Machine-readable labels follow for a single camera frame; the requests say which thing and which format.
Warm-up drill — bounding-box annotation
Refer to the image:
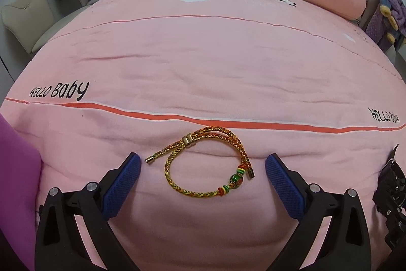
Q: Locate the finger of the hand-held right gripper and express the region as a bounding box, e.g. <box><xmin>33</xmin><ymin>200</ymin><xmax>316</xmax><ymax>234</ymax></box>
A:
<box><xmin>372</xmin><ymin>144</ymin><xmax>406</xmax><ymax>248</ymax></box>

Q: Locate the pink printed bed sheet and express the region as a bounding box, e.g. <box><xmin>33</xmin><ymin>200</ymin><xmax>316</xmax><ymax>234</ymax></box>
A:
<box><xmin>0</xmin><ymin>0</ymin><xmax>406</xmax><ymax>271</ymax></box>

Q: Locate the gold braided bracelet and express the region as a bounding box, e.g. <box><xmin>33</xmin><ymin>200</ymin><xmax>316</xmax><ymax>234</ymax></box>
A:
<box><xmin>145</xmin><ymin>126</ymin><xmax>256</xmax><ymax>198</ymax></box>

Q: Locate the purple cloth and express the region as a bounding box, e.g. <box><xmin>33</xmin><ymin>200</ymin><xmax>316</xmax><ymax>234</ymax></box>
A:
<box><xmin>0</xmin><ymin>112</ymin><xmax>43</xmax><ymax>271</ymax></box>

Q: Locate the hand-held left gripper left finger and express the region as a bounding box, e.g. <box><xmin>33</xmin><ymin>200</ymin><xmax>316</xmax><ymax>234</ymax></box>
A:
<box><xmin>34</xmin><ymin>152</ymin><xmax>142</xmax><ymax>271</ymax></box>

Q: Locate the beige cushioned chair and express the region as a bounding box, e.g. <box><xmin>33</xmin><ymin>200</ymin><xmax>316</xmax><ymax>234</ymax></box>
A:
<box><xmin>1</xmin><ymin>0</ymin><xmax>56</xmax><ymax>55</ymax></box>

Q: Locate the purple knitted blanket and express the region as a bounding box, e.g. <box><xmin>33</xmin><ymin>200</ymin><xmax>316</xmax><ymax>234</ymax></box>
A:
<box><xmin>360</xmin><ymin>0</ymin><xmax>406</xmax><ymax>51</ymax></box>

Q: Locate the blue yellow plush toy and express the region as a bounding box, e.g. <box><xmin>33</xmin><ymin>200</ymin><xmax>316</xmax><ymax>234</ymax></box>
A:
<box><xmin>379</xmin><ymin>0</ymin><xmax>401</xmax><ymax>43</ymax></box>

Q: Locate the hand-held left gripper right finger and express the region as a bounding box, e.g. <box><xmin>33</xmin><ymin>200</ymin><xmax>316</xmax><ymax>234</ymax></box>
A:
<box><xmin>265</xmin><ymin>153</ymin><xmax>372</xmax><ymax>271</ymax></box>

